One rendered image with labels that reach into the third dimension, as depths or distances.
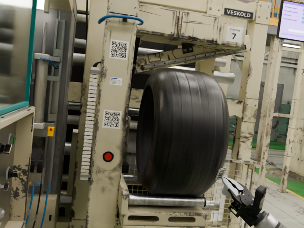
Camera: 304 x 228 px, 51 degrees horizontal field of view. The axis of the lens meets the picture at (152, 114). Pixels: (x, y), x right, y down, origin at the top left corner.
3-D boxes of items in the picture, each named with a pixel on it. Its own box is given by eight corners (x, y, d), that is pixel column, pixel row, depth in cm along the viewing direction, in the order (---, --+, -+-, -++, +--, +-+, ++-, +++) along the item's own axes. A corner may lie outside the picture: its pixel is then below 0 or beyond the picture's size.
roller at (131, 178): (119, 173, 162) (118, 182, 162) (120, 175, 157) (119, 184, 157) (184, 177, 169) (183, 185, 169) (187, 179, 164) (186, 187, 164)
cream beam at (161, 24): (132, 31, 157) (135, 1, 156) (126, 38, 181) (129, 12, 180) (244, 48, 169) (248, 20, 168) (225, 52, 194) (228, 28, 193)
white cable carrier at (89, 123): (79, 179, 134) (90, 66, 131) (80, 176, 139) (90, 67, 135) (90, 180, 135) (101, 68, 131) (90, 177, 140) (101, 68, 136)
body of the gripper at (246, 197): (225, 206, 127) (248, 230, 124) (237, 196, 122) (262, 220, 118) (235, 197, 133) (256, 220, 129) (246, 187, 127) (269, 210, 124)
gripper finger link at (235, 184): (216, 182, 132) (232, 200, 129) (223, 175, 128) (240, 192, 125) (220, 179, 134) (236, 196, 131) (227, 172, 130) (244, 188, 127)
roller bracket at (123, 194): (120, 216, 126) (122, 192, 125) (112, 184, 165) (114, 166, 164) (128, 216, 127) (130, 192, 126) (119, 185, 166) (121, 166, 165)
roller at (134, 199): (126, 194, 130) (125, 192, 134) (125, 206, 130) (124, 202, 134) (207, 198, 137) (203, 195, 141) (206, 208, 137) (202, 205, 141)
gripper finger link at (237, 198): (225, 192, 124) (242, 209, 122) (227, 190, 123) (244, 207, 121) (230, 186, 128) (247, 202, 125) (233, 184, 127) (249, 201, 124)
